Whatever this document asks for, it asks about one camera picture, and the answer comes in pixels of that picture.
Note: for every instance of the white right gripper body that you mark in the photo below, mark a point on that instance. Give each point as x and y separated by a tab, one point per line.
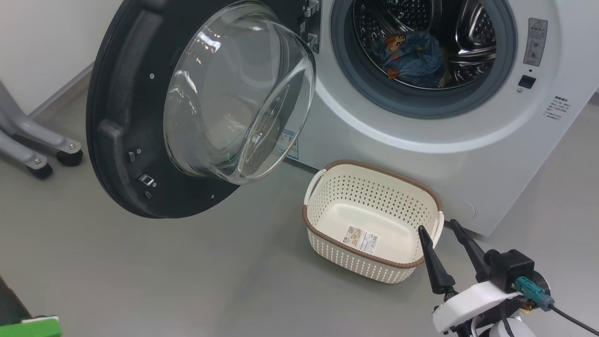
472	304

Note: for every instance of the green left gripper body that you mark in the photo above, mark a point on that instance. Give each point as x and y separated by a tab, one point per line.
28	328

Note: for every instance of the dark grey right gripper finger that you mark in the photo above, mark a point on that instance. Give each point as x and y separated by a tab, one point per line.
475	257
437	271

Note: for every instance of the blue cartoon print garment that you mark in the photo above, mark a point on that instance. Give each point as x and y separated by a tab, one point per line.
416	58

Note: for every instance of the black round glass washer door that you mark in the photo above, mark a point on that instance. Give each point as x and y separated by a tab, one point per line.
126	117

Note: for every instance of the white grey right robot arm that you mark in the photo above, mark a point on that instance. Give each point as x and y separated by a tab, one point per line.
512	327

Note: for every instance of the white front-load washing machine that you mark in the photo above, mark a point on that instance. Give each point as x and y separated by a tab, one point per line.
491	178

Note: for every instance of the barcode sticker in basket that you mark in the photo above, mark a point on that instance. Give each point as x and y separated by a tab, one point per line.
361	239

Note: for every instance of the cream perforated laundry basket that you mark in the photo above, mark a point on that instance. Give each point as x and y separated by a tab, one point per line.
360	220

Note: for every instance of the grey rubber door gasket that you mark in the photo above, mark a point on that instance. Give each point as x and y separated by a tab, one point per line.
421	105

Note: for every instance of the black door latch socket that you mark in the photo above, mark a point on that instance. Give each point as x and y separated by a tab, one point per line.
527	82

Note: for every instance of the metal washer door hinge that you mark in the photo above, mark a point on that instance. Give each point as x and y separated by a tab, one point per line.
311	40

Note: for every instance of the small printed text label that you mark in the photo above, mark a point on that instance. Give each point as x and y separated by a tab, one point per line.
557	108

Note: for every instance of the grey stand leg with caster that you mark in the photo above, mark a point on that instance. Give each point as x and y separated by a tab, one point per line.
18	152
32	131

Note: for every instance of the blue energy label sticker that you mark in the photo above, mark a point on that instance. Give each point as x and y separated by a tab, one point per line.
289	145

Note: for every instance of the grey warning sticker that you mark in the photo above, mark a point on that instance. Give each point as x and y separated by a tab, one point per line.
535	42

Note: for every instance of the stainless steel washer drum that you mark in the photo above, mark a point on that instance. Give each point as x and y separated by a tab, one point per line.
472	32

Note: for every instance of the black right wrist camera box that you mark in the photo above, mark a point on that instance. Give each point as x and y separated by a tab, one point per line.
512	271

